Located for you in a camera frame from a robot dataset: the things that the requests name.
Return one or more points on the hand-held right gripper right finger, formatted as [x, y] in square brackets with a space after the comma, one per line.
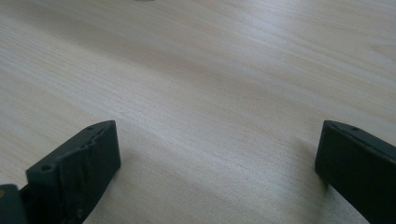
[358, 168]

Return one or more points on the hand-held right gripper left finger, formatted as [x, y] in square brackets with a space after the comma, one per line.
[77, 174]

